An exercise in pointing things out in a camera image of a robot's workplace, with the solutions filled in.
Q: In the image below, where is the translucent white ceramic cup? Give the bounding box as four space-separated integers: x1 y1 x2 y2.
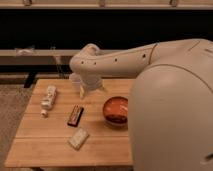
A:
69 73 81 91

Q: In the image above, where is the dark brown snack bar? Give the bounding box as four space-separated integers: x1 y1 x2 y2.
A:
67 105 84 127

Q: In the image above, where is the pale wrapped snack packet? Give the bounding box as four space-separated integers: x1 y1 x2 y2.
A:
68 128 89 150

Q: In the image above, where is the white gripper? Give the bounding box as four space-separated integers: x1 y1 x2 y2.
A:
80 76 106 98

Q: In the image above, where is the wooden table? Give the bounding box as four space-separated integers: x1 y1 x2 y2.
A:
5 79 133 168

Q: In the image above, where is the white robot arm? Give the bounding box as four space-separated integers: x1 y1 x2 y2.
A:
70 39 213 171

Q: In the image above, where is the white squeeze tube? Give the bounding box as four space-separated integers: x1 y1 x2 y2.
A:
41 85 57 117

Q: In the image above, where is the orange ceramic bowl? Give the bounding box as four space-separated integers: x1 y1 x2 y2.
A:
103 96 128 126

